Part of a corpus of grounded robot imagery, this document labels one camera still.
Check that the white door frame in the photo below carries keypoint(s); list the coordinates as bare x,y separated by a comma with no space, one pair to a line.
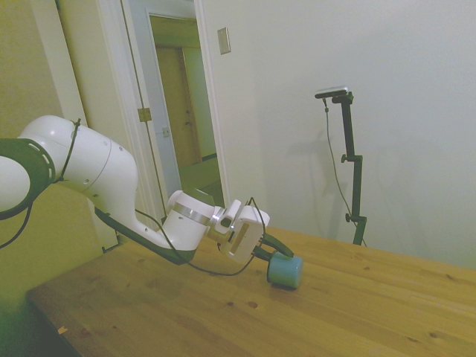
212,111

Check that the white closet door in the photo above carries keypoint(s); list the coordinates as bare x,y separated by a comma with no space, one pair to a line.
74,74

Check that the black camera stand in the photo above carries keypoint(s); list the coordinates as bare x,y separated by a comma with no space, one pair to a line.
331,148
357,186

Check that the grey exterior camera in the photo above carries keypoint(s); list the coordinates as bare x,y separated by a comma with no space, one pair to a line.
332,92

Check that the white open door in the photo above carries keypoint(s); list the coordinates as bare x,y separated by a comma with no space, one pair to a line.
156,156

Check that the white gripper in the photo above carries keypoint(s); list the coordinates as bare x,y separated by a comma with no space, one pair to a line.
247,234

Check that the light blue mug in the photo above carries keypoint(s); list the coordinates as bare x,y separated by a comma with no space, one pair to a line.
285,270

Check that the metal door latch plate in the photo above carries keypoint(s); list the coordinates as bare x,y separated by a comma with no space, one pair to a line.
165,132

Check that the black table clamp bracket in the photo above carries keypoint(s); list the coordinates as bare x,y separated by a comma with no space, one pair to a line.
109,248

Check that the beige wall switch plate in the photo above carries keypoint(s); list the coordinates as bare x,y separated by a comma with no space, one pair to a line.
223,41

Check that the brown hallway door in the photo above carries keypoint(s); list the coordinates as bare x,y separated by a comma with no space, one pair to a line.
178,111

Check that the brass door hinge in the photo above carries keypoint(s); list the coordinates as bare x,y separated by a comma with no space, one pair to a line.
144,114

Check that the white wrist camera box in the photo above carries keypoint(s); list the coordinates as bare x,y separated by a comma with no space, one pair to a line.
228,217

